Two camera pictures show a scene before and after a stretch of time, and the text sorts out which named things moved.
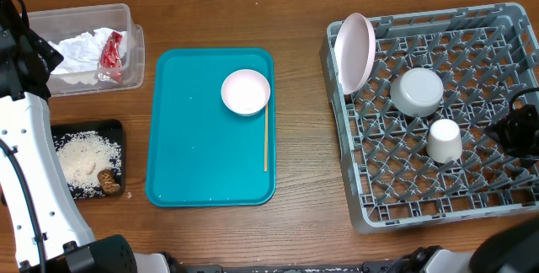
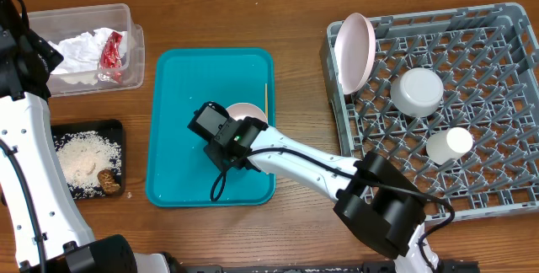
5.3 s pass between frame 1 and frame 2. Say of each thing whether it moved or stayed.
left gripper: stayed
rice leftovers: stayed
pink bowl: moved
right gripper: moved
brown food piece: stayed
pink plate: stayed
